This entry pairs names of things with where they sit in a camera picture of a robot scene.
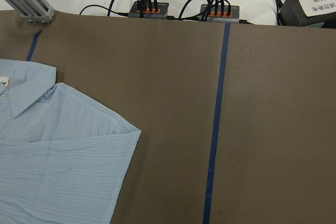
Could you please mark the light blue button-up shirt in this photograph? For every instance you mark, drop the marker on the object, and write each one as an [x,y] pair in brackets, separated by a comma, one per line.
[64,155]

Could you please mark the grey usb hub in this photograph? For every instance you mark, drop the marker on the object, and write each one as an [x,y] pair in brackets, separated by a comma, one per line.
[152,13]
[232,17]

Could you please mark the grey USB hub right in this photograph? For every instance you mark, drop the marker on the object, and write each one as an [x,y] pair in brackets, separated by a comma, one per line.
[232,17]

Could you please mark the grey USB hub left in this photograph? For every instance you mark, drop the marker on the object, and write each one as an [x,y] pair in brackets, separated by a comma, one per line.
[152,13]

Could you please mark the black box with label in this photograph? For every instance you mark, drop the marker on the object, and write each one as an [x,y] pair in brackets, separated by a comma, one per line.
[308,13]

